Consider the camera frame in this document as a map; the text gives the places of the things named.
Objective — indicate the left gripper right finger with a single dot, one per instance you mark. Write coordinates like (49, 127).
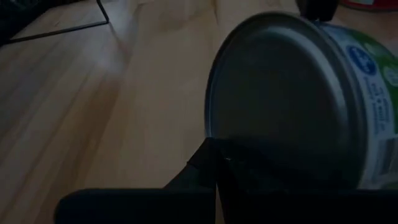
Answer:
(236, 174)

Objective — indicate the wooden shelf black metal legs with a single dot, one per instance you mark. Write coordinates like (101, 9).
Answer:
(62, 30)

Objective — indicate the green-label tuna can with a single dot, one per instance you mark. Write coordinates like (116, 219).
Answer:
(280, 93)

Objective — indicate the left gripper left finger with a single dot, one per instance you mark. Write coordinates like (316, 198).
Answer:
(202, 171)

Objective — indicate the red-label seafood can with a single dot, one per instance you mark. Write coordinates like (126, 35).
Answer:
(370, 3)

